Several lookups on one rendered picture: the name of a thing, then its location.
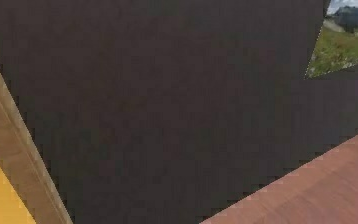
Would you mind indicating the window with landscape view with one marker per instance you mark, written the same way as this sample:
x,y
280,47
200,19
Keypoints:
x,y
343,46

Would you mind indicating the light wooden door frame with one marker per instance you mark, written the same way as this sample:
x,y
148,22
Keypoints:
x,y
17,146

